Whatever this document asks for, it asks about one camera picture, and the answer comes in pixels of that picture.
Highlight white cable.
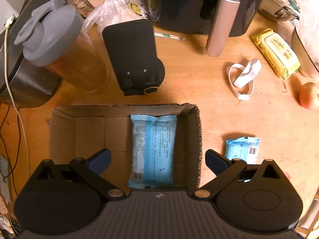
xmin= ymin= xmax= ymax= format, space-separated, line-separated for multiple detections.
xmin=4 ymin=15 xmax=30 ymax=170

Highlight white bowl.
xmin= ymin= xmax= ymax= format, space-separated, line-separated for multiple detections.
xmin=290 ymin=25 xmax=319 ymax=77

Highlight wide blue wet wipe packet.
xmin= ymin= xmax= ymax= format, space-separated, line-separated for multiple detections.
xmin=225 ymin=136 xmax=261 ymax=165

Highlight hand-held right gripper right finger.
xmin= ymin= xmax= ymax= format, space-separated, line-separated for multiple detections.
xmin=191 ymin=149 xmax=287 ymax=201

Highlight wooden desktop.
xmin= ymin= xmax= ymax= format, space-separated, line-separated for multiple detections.
xmin=0 ymin=12 xmax=319 ymax=229

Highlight narrow blue wet wipe packet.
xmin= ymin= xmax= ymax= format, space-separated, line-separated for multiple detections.
xmin=128 ymin=115 xmax=177 ymax=189

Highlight white elastic band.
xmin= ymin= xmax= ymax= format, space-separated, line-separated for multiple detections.
xmin=228 ymin=58 xmax=262 ymax=101

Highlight black phone stand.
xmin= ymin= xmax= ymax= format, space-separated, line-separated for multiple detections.
xmin=102 ymin=19 xmax=165 ymax=97

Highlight shaker bottle grey lid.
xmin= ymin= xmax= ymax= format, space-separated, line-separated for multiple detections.
xmin=14 ymin=0 xmax=109 ymax=93

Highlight yellow wet wipe pack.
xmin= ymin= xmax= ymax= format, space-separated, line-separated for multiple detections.
xmin=250 ymin=28 xmax=301 ymax=80

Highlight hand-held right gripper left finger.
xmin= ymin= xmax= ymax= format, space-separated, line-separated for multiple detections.
xmin=31 ymin=148 xmax=126 ymax=201

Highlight apple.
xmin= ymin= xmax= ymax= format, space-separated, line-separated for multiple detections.
xmin=298 ymin=82 xmax=319 ymax=110

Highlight thin black cable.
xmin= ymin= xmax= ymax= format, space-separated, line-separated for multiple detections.
xmin=0 ymin=105 xmax=22 ymax=197

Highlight cardboard box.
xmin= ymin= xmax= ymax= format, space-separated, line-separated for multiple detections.
xmin=48 ymin=103 xmax=202 ymax=195

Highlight silver rice cooker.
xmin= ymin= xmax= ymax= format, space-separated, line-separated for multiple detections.
xmin=0 ymin=0 xmax=63 ymax=109

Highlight wrapped chopsticks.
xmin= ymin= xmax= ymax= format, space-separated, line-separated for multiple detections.
xmin=154 ymin=32 xmax=186 ymax=41

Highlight black air fryer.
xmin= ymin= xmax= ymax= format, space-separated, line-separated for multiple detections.
xmin=150 ymin=0 xmax=273 ymax=58

